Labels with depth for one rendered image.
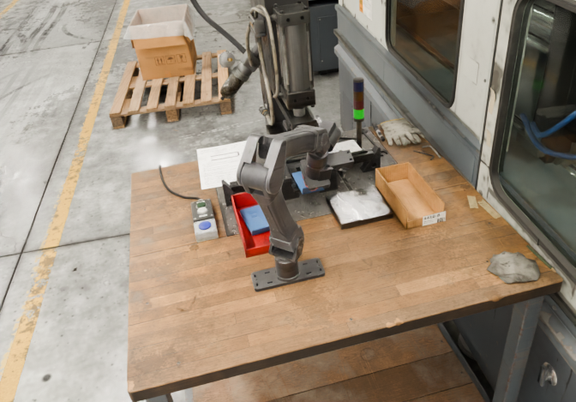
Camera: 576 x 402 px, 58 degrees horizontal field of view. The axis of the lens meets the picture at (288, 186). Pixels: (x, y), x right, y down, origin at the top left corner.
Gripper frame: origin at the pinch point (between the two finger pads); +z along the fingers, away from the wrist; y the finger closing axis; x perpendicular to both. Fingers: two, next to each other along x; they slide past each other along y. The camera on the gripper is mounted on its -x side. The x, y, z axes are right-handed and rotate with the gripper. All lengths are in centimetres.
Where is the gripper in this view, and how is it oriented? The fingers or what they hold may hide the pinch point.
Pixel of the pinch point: (313, 188)
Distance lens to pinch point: 160.0
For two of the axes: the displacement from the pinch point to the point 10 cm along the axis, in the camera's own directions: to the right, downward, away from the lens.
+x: -9.7, 1.9, -1.5
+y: -2.4, -8.3, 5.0
